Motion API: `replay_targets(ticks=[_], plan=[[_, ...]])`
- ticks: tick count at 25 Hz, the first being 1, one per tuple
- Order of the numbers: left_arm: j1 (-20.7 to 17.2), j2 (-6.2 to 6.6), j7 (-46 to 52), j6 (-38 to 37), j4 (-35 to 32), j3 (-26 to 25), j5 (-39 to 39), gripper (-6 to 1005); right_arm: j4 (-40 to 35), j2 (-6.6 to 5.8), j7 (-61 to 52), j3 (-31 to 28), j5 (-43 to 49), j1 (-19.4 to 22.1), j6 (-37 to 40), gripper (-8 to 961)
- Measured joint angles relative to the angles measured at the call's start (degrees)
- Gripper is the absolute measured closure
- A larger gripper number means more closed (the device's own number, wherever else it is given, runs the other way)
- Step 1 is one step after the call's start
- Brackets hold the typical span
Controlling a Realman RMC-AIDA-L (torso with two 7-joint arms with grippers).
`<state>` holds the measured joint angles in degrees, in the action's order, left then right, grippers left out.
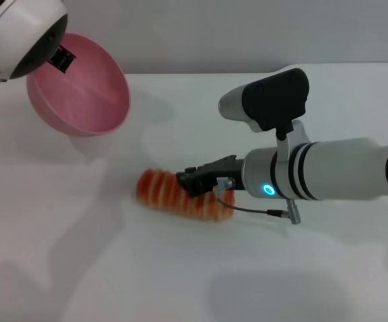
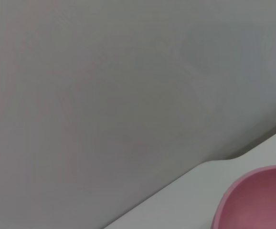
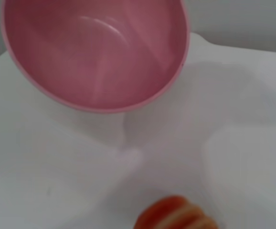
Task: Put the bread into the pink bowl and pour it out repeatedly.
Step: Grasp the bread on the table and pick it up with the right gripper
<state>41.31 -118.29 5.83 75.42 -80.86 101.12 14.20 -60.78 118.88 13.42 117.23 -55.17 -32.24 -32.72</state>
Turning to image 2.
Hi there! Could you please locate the pink plastic bowl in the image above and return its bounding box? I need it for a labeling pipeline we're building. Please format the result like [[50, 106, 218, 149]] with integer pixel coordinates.
[[211, 165, 276, 229]]

